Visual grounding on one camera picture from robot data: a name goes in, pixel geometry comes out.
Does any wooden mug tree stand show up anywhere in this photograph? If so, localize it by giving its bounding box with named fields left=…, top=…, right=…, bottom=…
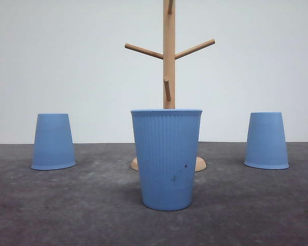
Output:
left=124, top=0, right=216, bottom=172

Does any blue ribbed cup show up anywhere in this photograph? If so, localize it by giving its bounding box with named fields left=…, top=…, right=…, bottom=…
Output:
left=131, top=109, right=202, bottom=211

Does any blue ribbed cup image-right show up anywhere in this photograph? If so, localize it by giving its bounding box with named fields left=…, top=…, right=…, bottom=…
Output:
left=244, top=112, right=290, bottom=170

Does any blue ribbed cup image-left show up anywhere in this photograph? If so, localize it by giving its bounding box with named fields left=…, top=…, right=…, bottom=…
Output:
left=31, top=113, right=76, bottom=170

